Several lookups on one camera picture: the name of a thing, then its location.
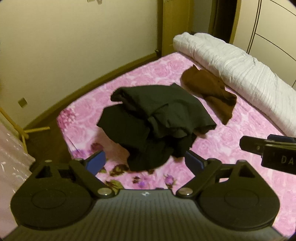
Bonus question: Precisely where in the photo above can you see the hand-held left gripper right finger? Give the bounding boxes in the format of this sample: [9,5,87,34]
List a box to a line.
[176,150,263,199]

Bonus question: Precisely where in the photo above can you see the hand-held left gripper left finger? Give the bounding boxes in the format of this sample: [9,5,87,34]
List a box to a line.
[29,150,115,199]

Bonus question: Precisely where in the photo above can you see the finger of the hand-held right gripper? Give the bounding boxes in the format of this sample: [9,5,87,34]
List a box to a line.
[266,134,296,145]
[240,135,269,156]

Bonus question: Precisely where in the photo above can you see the black shirt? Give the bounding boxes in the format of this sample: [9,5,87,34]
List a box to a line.
[97,83,217,172]

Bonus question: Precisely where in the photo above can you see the pink floral blanket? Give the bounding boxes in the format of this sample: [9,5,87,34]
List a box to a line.
[57,51,296,241]

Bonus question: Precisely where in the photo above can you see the brown garment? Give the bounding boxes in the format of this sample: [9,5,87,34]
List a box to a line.
[180,65,237,126]

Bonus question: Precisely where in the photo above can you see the white ribbed quilt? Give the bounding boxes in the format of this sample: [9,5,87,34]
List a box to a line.
[173,32,296,136]

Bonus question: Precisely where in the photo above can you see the pink plastic cover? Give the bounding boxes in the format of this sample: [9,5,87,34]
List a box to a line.
[0,120,36,232]

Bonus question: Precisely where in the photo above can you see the yellow wooden rack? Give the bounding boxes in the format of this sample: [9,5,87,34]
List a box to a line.
[0,107,50,146]

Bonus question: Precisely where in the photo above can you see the cream panelled wardrobe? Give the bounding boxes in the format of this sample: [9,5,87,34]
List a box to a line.
[233,0,296,88]

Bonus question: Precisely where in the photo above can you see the wooden door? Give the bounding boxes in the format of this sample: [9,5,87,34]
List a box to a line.
[157,0,195,57]

